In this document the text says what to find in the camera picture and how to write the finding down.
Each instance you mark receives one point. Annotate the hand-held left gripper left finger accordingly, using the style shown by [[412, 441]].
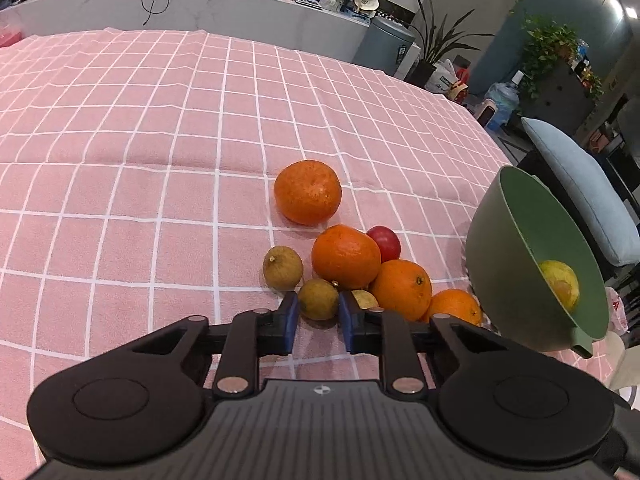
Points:
[[291, 322]]

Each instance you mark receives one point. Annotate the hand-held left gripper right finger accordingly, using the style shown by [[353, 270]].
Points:
[[347, 322]]

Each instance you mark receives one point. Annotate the brown longan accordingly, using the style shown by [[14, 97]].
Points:
[[318, 300], [366, 300], [283, 267]]

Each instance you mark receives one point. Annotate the orange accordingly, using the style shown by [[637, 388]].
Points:
[[346, 258], [307, 191], [402, 290], [457, 307]]

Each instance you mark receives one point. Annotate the small red tomato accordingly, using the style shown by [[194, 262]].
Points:
[[389, 242]]

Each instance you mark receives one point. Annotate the green bowl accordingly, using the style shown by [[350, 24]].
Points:
[[500, 240]]

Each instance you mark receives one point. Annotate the pink checked tablecloth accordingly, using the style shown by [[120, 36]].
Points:
[[150, 160]]

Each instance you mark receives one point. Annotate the yellow-green pear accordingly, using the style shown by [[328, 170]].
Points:
[[560, 282]]

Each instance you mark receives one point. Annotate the white plastic bag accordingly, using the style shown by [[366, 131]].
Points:
[[442, 77]]

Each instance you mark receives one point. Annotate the light blue cushion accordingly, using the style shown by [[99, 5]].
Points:
[[580, 185]]

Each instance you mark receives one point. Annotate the white bag with red mark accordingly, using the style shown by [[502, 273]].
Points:
[[617, 310]]

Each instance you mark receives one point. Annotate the blue water jug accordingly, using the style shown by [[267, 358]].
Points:
[[502, 100]]

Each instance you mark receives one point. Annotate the beige seat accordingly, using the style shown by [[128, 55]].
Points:
[[625, 360]]

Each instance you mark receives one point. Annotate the grey trash can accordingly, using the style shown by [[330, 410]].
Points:
[[385, 42]]

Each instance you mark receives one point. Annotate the long-leaf potted plant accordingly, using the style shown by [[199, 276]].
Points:
[[440, 40]]

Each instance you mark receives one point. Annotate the white marble TV cabinet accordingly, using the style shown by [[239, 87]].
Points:
[[250, 15]]

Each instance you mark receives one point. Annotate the dark cabinet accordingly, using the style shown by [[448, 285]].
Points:
[[570, 95]]

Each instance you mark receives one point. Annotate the leafy green potted plant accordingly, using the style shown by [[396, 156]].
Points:
[[547, 45]]

